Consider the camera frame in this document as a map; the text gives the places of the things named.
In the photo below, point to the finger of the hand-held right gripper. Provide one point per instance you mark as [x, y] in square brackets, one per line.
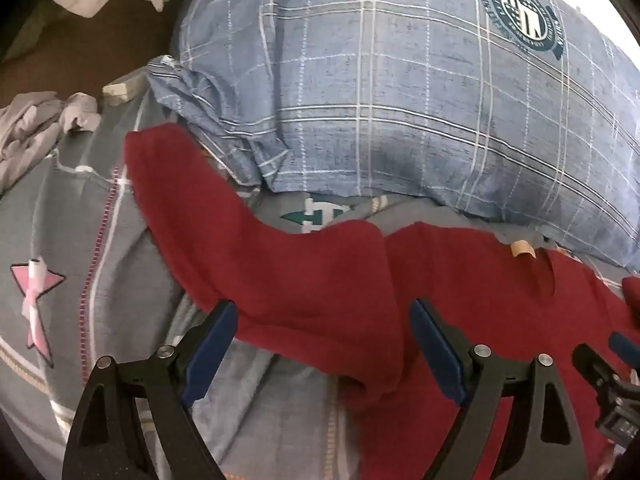
[625, 346]
[590, 367]

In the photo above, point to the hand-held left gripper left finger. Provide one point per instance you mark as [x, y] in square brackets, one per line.
[210, 355]

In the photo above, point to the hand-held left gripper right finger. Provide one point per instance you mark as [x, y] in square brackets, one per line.
[440, 355]

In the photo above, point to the red knit sweater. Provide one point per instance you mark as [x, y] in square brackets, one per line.
[325, 285]

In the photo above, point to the grey star print bed sheet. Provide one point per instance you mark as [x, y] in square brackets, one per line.
[75, 220]

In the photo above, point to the blue plaid pillow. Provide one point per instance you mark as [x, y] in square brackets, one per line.
[375, 85]

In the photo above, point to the small white box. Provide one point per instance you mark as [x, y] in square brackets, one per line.
[122, 91]

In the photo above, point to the pale grey crumpled cloth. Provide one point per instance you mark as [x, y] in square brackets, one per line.
[30, 130]

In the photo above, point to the brown blanket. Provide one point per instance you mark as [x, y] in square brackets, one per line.
[90, 55]

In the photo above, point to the olive grey cloth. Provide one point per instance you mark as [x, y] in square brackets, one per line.
[27, 30]

